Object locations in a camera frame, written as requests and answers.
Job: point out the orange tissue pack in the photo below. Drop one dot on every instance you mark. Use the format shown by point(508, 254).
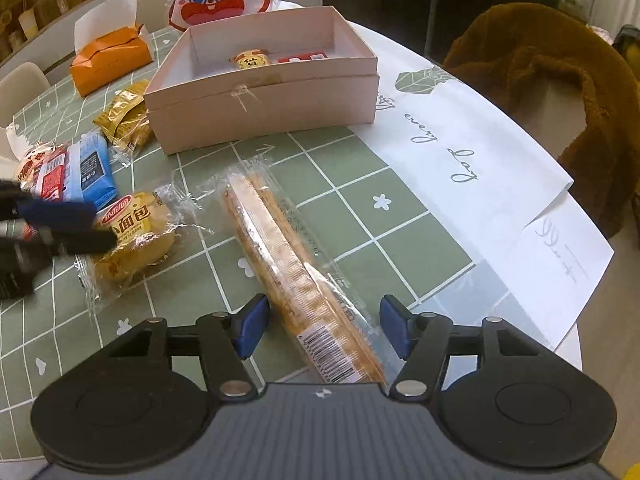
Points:
point(107, 62)

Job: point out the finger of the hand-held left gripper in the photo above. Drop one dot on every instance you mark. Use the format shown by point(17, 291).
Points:
point(60, 211)
point(82, 241)

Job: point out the blue snack packet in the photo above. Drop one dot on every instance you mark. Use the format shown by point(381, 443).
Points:
point(90, 167)

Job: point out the cream dining chair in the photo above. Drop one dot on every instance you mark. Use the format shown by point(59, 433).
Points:
point(150, 7)
point(22, 90)

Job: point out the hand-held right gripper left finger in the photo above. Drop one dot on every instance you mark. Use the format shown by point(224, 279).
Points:
point(253, 324)

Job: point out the brown fleece coat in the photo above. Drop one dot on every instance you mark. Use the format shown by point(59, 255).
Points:
point(550, 90)

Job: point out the yellow-brown snack packet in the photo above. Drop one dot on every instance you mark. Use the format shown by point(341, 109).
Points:
point(125, 120)

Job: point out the white paper sheet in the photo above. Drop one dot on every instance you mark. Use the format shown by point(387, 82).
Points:
point(565, 270)

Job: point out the red snack packet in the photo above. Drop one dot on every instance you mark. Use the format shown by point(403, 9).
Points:
point(47, 170)

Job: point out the cream chair with coat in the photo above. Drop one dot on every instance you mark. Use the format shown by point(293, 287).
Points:
point(570, 135)

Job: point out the pink cardboard box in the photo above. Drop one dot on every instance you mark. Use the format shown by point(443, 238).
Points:
point(260, 95)

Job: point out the long clear cracker packet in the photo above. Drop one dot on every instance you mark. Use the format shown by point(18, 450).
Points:
point(280, 265)

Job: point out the flat red packet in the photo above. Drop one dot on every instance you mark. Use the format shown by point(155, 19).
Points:
point(302, 57)

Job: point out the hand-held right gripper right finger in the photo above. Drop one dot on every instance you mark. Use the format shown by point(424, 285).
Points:
point(395, 326)

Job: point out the small bread packet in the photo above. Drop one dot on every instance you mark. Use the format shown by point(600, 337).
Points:
point(137, 240)

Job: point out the round yellow snack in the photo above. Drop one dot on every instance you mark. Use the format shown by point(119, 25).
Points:
point(250, 60)

